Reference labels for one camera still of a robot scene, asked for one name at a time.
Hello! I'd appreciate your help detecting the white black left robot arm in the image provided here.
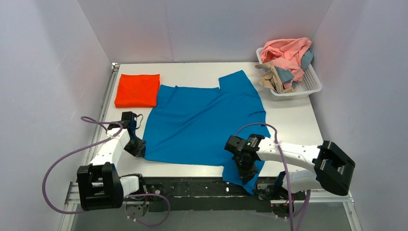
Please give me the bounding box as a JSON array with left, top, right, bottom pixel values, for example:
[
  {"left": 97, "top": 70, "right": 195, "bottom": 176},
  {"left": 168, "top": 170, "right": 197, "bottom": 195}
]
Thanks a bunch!
[{"left": 77, "top": 128, "right": 146, "bottom": 211}]

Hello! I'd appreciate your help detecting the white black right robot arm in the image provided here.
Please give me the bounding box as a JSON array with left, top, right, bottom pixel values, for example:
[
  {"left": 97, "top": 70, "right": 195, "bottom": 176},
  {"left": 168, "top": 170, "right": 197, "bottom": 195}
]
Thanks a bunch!
[{"left": 224, "top": 136, "right": 356, "bottom": 196}]

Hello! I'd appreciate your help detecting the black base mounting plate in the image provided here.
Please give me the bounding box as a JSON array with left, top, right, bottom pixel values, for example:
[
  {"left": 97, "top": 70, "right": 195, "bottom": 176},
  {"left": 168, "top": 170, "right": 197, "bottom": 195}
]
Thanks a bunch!
[{"left": 116, "top": 177, "right": 306, "bottom": 213}]

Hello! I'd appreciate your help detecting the folded orange t shirt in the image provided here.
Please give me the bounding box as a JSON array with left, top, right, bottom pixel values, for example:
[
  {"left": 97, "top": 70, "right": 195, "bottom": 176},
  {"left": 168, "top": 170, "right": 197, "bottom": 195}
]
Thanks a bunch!
[{"left": 114, "top": 74, "right": 160, "bottom": 108}]

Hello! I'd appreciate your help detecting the beige t shirt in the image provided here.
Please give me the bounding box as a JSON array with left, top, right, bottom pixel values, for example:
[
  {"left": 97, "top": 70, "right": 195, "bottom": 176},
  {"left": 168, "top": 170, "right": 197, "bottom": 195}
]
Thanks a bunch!
[{"left": 255, "top": 61, "right": 295, "bottom": 94}]

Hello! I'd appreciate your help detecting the grey blue t shirt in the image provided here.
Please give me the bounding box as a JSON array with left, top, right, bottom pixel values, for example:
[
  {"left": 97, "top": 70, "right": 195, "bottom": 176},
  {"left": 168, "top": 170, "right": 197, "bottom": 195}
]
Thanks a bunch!
[{"left": 273, "top": 49, "right": 314, "bottom": 89}]

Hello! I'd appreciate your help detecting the white plastic laundry basket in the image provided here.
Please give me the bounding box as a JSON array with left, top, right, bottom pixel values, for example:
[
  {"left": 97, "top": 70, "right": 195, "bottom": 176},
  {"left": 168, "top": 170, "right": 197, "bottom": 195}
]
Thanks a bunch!
[{"left": 256, "top": 47, "right": 322, "bottom": 101}]

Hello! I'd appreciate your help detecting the pink t shirt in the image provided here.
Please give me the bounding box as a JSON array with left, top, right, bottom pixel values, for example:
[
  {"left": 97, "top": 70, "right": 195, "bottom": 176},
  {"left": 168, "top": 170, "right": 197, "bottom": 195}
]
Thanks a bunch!
[{"left": 260, "top": 37, "right": 312, "bottom": 90}]

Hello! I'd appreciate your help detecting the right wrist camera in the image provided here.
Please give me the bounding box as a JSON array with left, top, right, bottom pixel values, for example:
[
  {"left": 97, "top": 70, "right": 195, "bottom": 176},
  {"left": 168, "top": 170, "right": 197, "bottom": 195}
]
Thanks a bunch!
[{"left": 224, "top": 134, "right": 265, "bottom": 156}]

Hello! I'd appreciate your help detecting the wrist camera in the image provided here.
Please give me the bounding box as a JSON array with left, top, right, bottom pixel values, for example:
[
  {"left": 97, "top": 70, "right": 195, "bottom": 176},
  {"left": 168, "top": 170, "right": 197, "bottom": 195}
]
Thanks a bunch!
[
  {"left": 107, "top": 111, "right": 143, "bottom": 133},
  {"left": 224, "top": 134, "right": 265, "bottom": 156}
]

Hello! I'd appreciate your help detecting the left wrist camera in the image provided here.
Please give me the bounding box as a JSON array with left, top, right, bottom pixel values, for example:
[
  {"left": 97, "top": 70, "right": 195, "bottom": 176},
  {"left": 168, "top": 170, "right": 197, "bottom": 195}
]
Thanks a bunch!
[{"left": 107, "top": 111, "right": 143, "bottom": 133}]

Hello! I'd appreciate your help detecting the aluminium frame rail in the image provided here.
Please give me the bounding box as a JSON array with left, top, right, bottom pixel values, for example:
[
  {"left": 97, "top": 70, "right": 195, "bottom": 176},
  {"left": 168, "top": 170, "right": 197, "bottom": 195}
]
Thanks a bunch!
[{"left": 59, "top": 182, "right": 362, "bottom": 231}]

